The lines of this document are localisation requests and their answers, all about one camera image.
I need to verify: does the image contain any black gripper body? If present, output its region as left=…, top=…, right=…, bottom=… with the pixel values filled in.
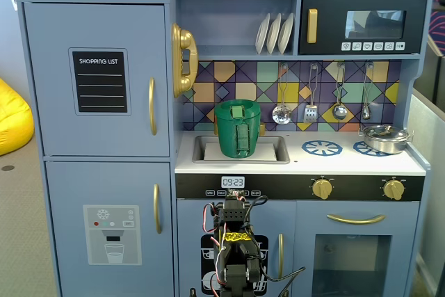
left=216, top=188, right=252, bottom=232

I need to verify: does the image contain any blue dish-rack print cabinet door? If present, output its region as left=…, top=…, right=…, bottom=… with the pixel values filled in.
left=177, top=198, right=298, bottom=297

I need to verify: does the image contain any yellow tag on arm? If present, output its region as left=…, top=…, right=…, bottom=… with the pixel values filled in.
left=222, top=230, right=252, bottom=243

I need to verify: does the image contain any blue oven door with window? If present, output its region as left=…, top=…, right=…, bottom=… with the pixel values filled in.
left=296, top=200, right=421, bottom=297

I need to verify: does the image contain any blue water-dispenser fridge door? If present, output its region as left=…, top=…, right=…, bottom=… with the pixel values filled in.
left=44, top=161, right=175, bottom=297

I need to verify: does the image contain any blue shopping-list fridge door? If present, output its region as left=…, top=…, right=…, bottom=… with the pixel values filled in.
left=22, top=1, right=170, bottom=158

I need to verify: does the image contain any black microwave door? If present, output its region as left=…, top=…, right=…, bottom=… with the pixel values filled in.
left=299, top=0, right=428, bottom=56

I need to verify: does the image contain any digital clock display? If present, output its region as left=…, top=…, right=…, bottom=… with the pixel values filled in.
left=220, top=175, right=245, bottom=188

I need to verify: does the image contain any grey toy sink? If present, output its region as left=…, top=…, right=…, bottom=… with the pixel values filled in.
left=191, top=134, right=291, bottom=165

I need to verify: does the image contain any green plastic cup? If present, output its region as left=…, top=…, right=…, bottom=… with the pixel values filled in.
left=213, top=99, right=262, bottom=159

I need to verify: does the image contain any gold stove knob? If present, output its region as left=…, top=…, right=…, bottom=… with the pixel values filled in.
left=311, top=178, right=333, bottom=200
left=383, top=179, right=405, bottom=202

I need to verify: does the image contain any steel slotted skimmer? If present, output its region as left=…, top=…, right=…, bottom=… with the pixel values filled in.
left=271, top=63, right=292, bottom=125

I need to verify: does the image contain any steel slotted spatula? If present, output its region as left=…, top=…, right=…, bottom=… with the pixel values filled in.
left=302, top=63, right=318, bottom=125

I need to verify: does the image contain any steel ladle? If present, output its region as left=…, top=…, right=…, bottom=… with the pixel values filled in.
left=332, top=62, right=348, bottom=121

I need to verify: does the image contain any gold toy telephone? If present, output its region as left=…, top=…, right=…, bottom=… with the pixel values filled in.
left=171, top=22, right=200, bottom=98

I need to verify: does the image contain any steel spoon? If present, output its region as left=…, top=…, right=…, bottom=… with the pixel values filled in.
left=360, top=62, right=375, bottom=121

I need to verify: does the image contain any steel pot with lid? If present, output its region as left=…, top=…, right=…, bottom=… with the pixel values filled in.
left=358, top=124, right=415, bottom=155

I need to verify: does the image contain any white toy plate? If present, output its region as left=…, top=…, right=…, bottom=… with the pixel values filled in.
left=277, top=13, right=295, bottom=54
left=254, top=13, right=271, bottom=55
left=266, top=13, right=282, bottom=55

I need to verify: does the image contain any black shopping list chalkboard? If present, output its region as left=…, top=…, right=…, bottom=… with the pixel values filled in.
left=72, top=51, right=128, bottom=114

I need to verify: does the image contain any grey partition panel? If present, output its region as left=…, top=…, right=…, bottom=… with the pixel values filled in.
left=409, top=35, right=445, bottom=296

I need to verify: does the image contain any yellow beanbag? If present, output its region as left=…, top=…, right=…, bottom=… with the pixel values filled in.
left=0, top=77, right=35, bottom=157

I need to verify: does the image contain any red white servo cable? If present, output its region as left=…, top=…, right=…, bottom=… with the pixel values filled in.
left=202, top=202, right=230, bottom=291

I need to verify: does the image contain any gold cabinet door handle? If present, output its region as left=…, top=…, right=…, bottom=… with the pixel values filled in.
left=277, top=233, right=285, bottom=280

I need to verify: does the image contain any black servo cable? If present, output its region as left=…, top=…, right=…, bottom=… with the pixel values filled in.
left=243, top=195, right=307, bottom=284

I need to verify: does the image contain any gold fridge door handle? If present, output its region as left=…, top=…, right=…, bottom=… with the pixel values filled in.
left=153, top=183, right=163, bottom=235
left=148, top=77, right=158, bottom=136

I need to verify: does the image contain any gold oven door handle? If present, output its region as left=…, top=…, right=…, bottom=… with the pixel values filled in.
left=326, top=213, right=387, bottom=225

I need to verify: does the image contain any blue toy kitchen frame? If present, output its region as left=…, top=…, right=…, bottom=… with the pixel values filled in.
left=15, top=0, right=435, bottom=297

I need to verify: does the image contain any gold microwave handle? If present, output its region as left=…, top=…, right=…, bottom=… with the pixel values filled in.
left=306, top=8, right=318, bottom=45

